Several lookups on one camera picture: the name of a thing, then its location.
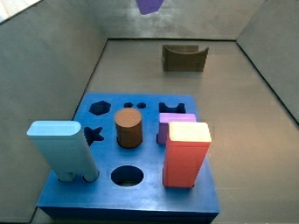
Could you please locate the purple three prong object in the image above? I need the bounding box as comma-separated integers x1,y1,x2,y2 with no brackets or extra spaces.
135,0,164,15

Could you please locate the blue foam peg board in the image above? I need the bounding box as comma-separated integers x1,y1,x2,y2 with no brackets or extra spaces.
37,94,220,224

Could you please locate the black curved fixture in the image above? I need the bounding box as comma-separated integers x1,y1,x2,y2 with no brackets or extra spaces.
163,45,209,72

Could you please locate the light blue two prong peg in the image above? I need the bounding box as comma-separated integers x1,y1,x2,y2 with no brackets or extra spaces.
27,121,99,182

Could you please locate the light purple square peg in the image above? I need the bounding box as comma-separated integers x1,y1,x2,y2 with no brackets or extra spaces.
156,112,197,146

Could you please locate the brown cylinder peg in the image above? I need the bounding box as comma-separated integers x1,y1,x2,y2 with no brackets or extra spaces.
115,108,143,149

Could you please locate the red rectangular block peg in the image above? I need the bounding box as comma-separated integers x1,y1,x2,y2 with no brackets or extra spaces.
163,122,211,188

